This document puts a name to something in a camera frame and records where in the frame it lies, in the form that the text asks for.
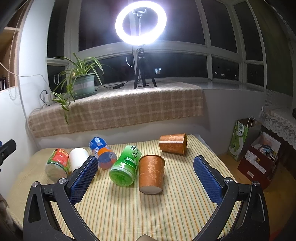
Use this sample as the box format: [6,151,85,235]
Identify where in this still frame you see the brown paper cup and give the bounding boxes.
[159,133,187,155]
[139,155,165,195]

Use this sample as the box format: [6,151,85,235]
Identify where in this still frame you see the white plastic cup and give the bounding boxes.
[69,148,89,172]

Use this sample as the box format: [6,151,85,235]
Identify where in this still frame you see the red green label jar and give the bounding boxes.
[45,148,70,182]

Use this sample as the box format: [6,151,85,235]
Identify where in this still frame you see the red cardboard box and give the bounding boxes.
[238,132,281,189]

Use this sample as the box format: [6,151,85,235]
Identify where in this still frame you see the white power strip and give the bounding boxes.
[40,90,54,106]

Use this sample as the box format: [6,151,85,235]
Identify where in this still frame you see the blue orange soda bottle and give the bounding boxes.
[89,137,117,170]

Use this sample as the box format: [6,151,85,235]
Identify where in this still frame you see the green white paper bag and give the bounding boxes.
[227,117,261,162]

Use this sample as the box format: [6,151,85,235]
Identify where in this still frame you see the green plastic bottle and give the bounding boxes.
[109,145,142,187]

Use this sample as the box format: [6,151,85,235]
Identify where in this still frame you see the white lace cloth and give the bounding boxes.
[259,106,295,149]

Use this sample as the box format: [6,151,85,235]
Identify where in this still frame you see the potted spider plant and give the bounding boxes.
[52,53,104,122]

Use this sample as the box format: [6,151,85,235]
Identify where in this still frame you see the plaid beige sill blanket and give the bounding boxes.
[28,82,204,138]

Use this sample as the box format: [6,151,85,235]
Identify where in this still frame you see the black cable with switch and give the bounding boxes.
[94,79,135,90]

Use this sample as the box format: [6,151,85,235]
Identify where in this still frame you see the ring light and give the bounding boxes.
[115,1,167,46]

